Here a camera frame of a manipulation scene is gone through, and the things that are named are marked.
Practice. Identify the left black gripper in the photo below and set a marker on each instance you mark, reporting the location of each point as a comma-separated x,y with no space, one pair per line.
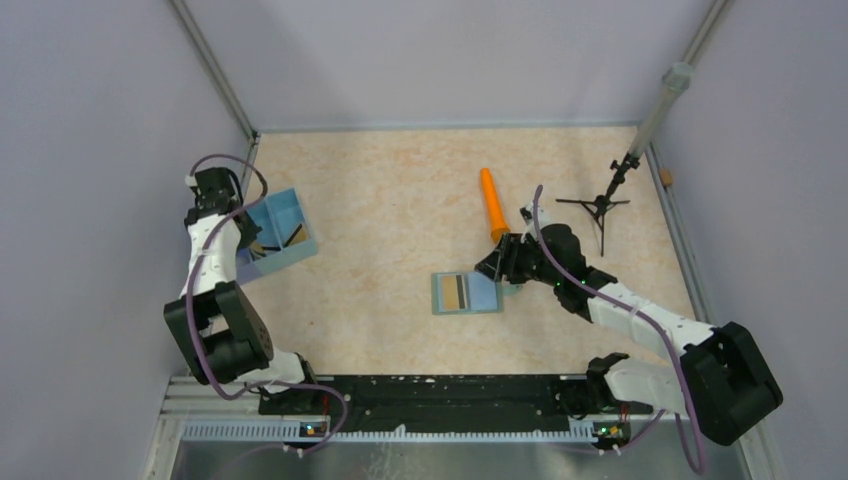
248,234

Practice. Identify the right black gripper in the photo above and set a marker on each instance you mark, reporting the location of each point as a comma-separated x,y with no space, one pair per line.
502,260

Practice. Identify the green card holder wallet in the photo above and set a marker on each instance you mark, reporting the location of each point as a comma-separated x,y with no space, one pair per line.
484,295

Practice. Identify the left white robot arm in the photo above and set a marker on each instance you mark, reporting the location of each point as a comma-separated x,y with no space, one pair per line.
215,325

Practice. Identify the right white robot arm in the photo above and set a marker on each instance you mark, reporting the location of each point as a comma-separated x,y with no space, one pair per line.
716,374

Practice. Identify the orange cylinder tube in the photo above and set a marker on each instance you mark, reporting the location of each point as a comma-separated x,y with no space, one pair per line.
497,222

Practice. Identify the blue three-compartment organizer box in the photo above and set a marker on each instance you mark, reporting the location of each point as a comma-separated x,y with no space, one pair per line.
277,214

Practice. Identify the black tripod stand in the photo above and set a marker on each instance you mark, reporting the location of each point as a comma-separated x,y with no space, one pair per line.
599,207

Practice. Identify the small orange block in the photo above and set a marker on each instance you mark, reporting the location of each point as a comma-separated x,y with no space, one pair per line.
666,177

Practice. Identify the grey pole on tripod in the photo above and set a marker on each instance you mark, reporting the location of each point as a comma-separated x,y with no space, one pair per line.
674,83

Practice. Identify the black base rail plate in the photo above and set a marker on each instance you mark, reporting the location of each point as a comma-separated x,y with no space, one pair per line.
447,403

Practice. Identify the white perforated cable tray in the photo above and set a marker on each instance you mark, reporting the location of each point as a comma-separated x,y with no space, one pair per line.
301,432

